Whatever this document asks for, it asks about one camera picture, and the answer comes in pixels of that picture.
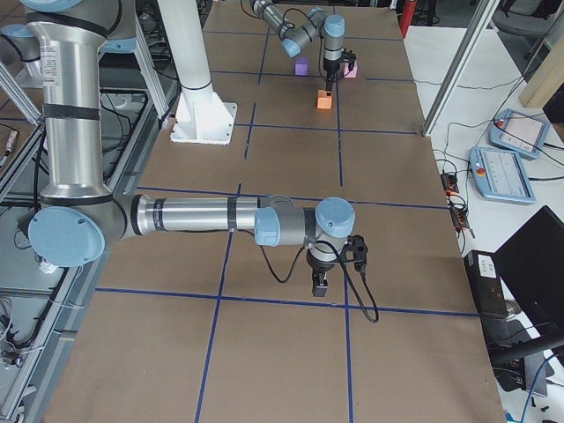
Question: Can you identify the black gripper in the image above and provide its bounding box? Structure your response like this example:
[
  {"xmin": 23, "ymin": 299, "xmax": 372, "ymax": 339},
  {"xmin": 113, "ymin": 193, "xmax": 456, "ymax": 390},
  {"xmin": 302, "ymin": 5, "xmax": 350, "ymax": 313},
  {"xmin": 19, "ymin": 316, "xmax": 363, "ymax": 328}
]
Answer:
[
  {"xmin": 306, "ymin": 251, "xmax": 335, "ymax": 297},
  {"xmin": 323, "ymin": 58, "xmax": 341, "ymax": 96}
]

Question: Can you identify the orange foam cube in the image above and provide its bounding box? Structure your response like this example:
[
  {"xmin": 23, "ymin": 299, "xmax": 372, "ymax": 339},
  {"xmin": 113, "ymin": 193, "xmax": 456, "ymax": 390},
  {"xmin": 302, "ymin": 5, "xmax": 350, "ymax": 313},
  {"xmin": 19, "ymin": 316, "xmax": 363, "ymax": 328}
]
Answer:
[{"xmin": 316, "ymin": 89, "xmax": 332, "ymax": 110}]

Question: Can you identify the pink foam cube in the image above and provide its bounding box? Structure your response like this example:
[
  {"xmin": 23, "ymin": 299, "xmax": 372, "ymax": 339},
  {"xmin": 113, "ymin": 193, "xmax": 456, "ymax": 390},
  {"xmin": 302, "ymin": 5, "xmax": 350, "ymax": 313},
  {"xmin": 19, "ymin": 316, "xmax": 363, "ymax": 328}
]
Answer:
[{"xmin": 343, "ymin": 62, "xmax": 358, "ymax": 78}]

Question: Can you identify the purple foam cube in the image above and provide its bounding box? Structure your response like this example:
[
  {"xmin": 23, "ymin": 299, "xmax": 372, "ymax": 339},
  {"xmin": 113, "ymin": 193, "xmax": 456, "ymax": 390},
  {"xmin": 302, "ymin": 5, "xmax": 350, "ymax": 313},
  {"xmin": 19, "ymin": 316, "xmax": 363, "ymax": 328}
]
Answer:
[{"xmin": 294, "ymin": 57, "xmax": 309, "ymax": 76}]

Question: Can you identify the brown paper table cover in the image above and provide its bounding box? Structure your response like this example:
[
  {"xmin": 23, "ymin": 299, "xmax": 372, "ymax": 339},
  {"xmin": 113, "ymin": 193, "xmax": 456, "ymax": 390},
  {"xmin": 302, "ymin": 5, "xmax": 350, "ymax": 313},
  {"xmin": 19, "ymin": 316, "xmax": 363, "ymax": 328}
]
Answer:
[{"xmin": 44, "ymin": 1, "xmax": 503, "ymax": 422}]

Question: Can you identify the near blue teach pendant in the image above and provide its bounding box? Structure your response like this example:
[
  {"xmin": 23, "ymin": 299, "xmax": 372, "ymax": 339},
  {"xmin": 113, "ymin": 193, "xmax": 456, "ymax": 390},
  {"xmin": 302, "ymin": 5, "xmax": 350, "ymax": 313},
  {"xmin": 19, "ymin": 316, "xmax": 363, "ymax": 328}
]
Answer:
[{"xmin": 469, "ymin": 147, "xmax": 536, "ymax": 204}]

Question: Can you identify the blue teach pendant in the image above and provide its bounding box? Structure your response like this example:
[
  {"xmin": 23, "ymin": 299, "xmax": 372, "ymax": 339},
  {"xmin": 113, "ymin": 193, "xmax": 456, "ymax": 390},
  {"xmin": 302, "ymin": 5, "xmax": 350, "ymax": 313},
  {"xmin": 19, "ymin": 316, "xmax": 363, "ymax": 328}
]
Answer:
[
  {"xmin": 489, "ymin": 108, "xmax": 549, "ymax": 160},
  {"xmin": 469, "ymin": 147, "xmax": 536, "ymax": 204}
]

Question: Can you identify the far blue teach pendant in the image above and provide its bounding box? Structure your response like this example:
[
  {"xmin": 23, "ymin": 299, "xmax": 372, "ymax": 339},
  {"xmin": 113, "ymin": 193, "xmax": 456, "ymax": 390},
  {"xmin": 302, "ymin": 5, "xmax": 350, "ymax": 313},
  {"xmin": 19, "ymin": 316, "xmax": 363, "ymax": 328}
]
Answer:
[{"xmin": 489, "ymin": 108, "xmax": 549, "ymax": 160}]

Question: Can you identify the black monitor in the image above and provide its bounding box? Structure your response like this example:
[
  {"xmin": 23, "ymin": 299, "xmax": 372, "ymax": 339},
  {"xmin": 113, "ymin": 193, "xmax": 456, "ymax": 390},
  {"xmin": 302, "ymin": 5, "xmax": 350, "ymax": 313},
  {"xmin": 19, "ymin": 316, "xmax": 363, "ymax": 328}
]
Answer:
[{"xmin": 490, "ymin": 205, "xmax": 563, "ymax": 366}]

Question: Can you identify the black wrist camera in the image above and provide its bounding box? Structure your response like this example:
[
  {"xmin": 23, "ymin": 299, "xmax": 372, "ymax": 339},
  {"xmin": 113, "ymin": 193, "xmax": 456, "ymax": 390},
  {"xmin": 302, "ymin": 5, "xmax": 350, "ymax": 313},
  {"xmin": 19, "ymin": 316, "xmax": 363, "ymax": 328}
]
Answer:
[
  {"xmin": 341, "ymin": 234, "xmax": 368, "ymax": 273},
  {"xmin": 341, "ymin": 49, "xmax": 356, "ymax": 66}
]

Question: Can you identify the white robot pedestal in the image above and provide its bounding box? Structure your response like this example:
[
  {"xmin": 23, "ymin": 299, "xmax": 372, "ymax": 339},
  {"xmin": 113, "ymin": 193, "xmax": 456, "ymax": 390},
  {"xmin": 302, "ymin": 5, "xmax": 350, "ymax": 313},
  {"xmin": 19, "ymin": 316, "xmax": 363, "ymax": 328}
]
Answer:
[{"xmin": 158, "ymin": 0, "xmax": 237, "ymax": 145}]

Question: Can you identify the aluminium frame post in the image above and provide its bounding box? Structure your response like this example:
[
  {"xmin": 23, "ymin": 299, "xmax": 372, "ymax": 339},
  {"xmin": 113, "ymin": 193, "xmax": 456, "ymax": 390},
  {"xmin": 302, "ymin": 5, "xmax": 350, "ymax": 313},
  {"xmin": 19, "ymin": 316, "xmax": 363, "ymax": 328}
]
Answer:
[{"xmin": 422, "ymin": 0, "xmax": 499, "ymax": 137}]

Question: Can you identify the aluminium frame rack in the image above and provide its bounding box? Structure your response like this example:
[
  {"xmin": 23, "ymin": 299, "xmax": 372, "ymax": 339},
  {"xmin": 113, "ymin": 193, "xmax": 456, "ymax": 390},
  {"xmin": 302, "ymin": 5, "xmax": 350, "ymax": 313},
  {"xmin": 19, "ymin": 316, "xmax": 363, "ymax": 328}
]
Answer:
[{"xmin": 1, "ymin": 37, "xmax": 174, "ymax": 422}]

